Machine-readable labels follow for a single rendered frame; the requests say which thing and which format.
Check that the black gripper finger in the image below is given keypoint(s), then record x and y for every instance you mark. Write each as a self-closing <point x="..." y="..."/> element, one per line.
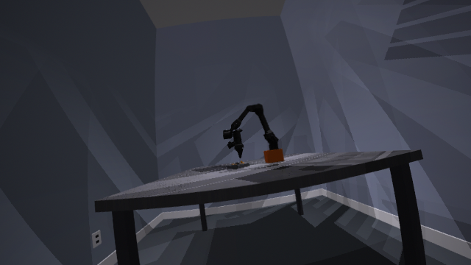
<point x="239" y="152"/>

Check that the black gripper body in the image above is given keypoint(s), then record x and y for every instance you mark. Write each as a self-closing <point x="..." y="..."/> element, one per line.
<point x="238" y="143"/>

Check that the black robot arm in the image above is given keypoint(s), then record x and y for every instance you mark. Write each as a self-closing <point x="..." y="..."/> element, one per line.
<point x="258" y="109"/>

